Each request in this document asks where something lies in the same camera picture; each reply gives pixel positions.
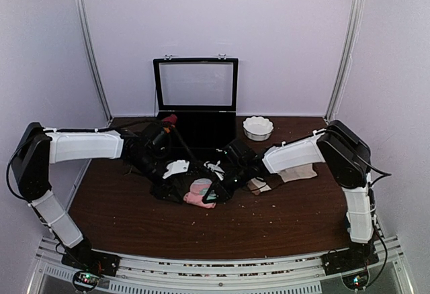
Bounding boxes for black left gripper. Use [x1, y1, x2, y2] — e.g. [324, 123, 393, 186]
[129, 152, 187, 205]

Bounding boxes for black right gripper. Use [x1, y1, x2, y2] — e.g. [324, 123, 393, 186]
[204, 165, 250, 206]

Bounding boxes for pink mint patterned sock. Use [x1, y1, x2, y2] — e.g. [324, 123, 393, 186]
[183, 178, 216, 209]

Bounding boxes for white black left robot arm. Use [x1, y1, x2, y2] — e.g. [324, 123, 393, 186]
[5, 121, 191, 270]

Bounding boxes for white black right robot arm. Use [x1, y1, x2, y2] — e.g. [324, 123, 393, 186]
[202, 120, 388, 268]

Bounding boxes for maroon yellow argyle sock roll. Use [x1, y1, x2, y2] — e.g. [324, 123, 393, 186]
[161, 114, 177, 128]

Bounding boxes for beige brown cuffed sock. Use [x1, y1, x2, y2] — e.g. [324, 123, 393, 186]
[247, 178, 272, 195]

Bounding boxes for white scalloped ceramic bowl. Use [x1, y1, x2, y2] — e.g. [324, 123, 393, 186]
[243, 116, 274, 142]

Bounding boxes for beige striped sock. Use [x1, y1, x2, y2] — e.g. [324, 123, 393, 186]
[278, 164, 318, 183]

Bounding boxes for black compartment storage box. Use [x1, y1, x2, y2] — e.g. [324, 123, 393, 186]
[153, 57, 239, 160]

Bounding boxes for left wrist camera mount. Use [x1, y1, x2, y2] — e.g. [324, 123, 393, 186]
[163, 160, 189, 179]

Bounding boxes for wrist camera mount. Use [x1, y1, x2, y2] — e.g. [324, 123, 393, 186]
[163, 160, 189, 179]
[204, 160, 226, 181]

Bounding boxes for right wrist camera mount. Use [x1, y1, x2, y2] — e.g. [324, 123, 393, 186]
[204, 160, 226, 181]

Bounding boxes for thin black cable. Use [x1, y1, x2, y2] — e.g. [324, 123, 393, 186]
[167, 126, 199, 164]

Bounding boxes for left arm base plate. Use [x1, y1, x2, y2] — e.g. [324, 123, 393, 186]
[61, 242, 120, 277]

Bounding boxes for aluminium table edge rail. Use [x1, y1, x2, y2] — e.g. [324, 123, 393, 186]
[26, 235, 416, 294]

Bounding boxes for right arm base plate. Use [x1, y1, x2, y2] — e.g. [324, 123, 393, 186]
[321, 243, 379, 275]

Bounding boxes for left aluminium frame post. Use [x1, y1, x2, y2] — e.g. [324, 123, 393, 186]
[75, 0, 113, 121]

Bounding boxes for aluminium frame post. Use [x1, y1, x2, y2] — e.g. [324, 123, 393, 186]
[75, 0, 113, 121]
[325, 0, 365, 122]

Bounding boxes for right aluminium frame post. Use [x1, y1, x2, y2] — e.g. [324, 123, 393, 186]
[325, 0, 365, 122]

